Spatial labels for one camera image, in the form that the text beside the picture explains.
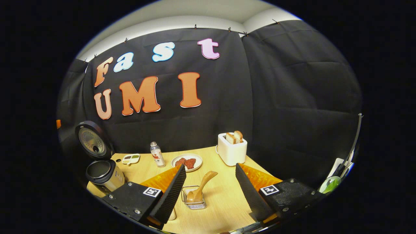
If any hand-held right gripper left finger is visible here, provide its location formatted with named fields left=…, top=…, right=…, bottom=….
left=101, top=164, right=187, bottom=230

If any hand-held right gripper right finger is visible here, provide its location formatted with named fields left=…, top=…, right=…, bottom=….
left=235, top=163, right=327, bottom=228

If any wooden spoon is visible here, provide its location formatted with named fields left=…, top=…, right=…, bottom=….
left=187, top=171, right=218, bottom=203

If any black and beige rice cooker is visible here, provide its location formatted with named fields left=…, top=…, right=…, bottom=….
left=75, top=121, right=126, bottom=195

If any small clear bottle red label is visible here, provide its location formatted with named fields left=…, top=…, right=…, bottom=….
left=150, top=142, right=166, bottom=168

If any white round plate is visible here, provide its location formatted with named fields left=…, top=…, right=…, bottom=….
left=171, top=153, right=203, bottom=172

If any white toaster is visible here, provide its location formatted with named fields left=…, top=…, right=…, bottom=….
left=216, top=133, right=248, bottom=166

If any small white condiment dish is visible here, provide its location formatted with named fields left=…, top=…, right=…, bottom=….
left=122, top=154, right=140, bottom=165

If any green and white bag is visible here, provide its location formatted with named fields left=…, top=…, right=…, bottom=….
left=318, top=176, right=342, bottom=194

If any black backdrop cloth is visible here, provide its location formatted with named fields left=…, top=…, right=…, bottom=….
left=56, top=20, right=363, bottom=189

